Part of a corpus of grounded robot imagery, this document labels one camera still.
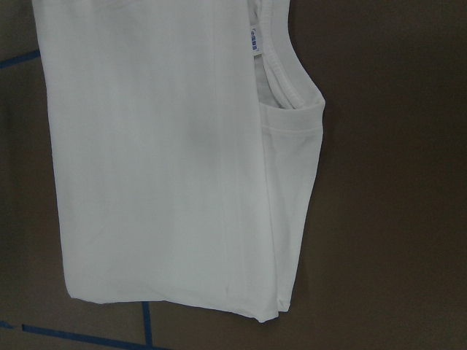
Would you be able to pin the white long-sleeve printed shirt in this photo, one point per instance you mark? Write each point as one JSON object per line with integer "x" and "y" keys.
{"x": 185, "y": 138}

